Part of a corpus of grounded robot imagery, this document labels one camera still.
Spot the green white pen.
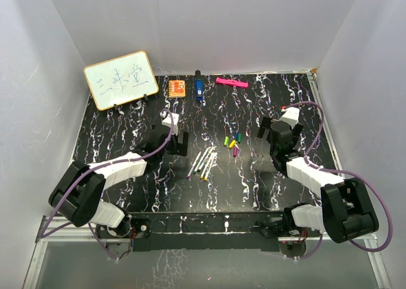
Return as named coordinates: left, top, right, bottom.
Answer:
left=193, top=147, right=211, bottom=174

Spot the purple white pen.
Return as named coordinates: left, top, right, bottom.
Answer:
left=187, top=151, right=202, bottom=179

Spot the magenta pen cap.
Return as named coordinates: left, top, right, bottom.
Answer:
left=233, top=146, right=239, bottom=157

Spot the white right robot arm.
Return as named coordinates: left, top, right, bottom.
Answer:
left=257, top=117, right=379, bottom=243

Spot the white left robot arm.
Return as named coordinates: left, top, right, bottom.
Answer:
left=48, top=125, right=189, bottom=238

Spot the blue tipped white pen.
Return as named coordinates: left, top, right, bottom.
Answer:
left=198, top=147, right=213, bottom=172

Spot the yellow tipped white pen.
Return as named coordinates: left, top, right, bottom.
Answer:
left=200, top=151, right=216, bottom=179

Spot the orange tipped white pen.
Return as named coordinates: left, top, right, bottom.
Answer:
left=204, top=153, right=217, bottom=181

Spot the yellow pen cap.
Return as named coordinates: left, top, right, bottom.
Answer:
left=228, top=139, right=237, bottom=149

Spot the lime green pen cap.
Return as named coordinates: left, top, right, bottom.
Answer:
left=223, top=136, right=229, bottom=146

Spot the orange small notebook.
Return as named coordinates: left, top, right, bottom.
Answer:
left=168, top=80, right=186, bottom=98

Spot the pink plastic clip bar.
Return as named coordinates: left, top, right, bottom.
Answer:
left=216, top=77, right=249, bottom=88

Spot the blue stapler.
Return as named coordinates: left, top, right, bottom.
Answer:
left=195, top=70, right=204, bottom=101

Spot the small whiteboard with writing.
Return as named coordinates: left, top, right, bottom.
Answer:
left=83, top=51, right=159, bottom=111

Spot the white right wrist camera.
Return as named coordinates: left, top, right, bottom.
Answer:
left=279, top=106, right=300, bottom=127

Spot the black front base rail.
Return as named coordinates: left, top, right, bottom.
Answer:
left=96, top=211, right=303, bottom=252

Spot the aluminium frame rail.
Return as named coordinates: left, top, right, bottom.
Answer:
left=23, top=217, right=112, bottom=288

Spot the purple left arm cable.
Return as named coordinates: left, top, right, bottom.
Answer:
left=41, top=110, right=176, bottom=262

